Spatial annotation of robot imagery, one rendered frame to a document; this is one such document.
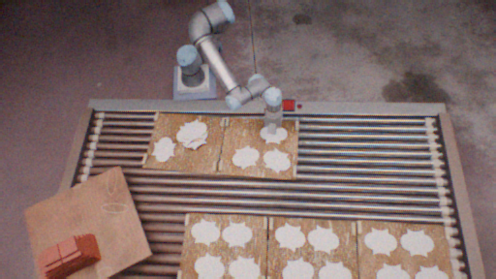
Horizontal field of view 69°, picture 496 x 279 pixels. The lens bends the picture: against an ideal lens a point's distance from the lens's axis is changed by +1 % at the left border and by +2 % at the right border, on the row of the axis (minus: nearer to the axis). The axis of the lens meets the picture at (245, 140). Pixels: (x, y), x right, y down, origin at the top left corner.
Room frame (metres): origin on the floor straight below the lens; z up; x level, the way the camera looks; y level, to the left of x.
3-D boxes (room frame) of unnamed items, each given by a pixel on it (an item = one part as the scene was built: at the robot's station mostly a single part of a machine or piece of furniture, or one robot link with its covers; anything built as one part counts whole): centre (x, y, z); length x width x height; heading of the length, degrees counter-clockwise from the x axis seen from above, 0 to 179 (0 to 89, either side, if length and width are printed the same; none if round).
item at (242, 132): (0.82, -0.07, 0.93); 0.41 x 0.35 x 0.02; 75
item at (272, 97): (0.89, -0.16, 1.29); 0.09 x 0.08 x 0.11; 26
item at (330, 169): (0.73, -0.03, 0.90); 1.95 x 0.05 x 0.05; 78
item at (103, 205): (0.49, 0.83, 1.03); 0.50 x 0.50 x 0.02; 18
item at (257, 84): (0.97, -0.10, 1.29); 0.11 x 0.11 x 0.08; 26
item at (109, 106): (1.09, -0.11, 0.89); 2.08 x 0.09 x 0.06; 78
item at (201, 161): (0.93, 0.33, 0.93); 0.41 x 0.35 x 0.02; 73
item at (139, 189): (0.58, 0.00, 0.90); 1.95 x 0.05 x 0.05; 78
